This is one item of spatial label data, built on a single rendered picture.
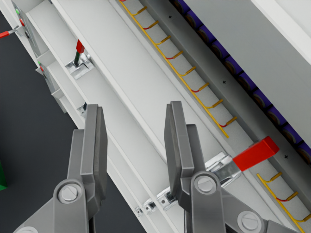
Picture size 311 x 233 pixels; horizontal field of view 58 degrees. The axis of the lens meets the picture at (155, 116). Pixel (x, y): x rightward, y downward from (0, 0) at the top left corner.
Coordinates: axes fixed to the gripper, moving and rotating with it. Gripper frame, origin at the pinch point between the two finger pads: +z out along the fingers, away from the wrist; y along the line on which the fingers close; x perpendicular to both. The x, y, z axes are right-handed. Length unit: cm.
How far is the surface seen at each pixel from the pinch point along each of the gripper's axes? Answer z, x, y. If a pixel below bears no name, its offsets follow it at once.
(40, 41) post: 47, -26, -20
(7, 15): 84, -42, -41
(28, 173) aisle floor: 40, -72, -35
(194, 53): 13.1, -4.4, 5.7
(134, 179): 22, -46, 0
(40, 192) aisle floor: 34, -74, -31
